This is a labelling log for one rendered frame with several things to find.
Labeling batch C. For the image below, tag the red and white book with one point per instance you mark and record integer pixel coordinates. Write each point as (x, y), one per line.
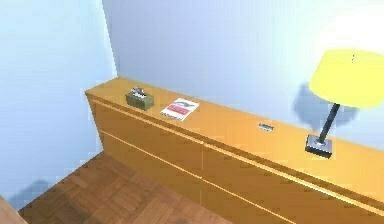
(179, 109)

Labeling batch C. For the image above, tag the olive green tissue box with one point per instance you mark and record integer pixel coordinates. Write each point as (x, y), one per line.
(140, 99)

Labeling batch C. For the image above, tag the orange wooden chest of drawers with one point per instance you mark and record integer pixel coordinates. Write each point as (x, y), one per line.
(233, 160)

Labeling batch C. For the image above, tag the yellow shade table lamp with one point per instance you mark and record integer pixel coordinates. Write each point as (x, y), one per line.
(346, 80)

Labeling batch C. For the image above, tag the brown wooden furniture corner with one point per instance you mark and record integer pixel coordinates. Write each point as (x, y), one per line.
(7, 213)

